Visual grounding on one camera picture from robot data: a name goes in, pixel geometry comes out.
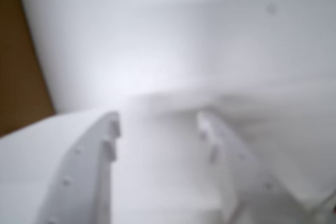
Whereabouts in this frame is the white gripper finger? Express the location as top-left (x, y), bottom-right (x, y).
top-left (0, 110), bottom-right (122, 224)
top-left (196, 112), bottom-right (274, 224)

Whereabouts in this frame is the brown cardboard box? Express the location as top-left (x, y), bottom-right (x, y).
top-left (0, 0), bottom-right (56, 138)

